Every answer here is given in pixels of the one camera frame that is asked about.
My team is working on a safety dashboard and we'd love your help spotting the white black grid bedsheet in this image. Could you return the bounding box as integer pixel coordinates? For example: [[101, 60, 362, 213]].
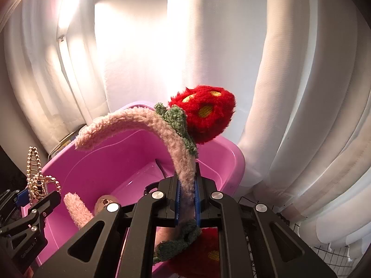
[[237, 196, 363, 278]]

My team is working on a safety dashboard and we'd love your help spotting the round wooden face charm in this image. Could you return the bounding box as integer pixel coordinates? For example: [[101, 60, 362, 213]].
[[94, 195, 118, 215]]

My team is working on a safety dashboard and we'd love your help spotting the pink fuzzy strawberry headband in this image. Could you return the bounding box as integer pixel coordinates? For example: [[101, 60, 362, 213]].
[[74, 85, 236, 264]]

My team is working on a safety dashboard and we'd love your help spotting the thin black hair tie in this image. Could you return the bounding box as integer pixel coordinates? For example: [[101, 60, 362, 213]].
[[155, 158, 170, 180]]

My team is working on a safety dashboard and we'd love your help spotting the pearl bead necklace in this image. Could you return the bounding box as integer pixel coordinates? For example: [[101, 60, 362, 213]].
[[26, 145, 62, 206]]

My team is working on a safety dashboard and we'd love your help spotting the pink plastic tub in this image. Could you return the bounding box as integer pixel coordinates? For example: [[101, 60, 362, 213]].
[[22, 100, 246, 278]]

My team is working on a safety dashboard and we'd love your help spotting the white curtain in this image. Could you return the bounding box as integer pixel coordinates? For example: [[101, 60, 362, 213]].
[[1, 0, 370, 260]]

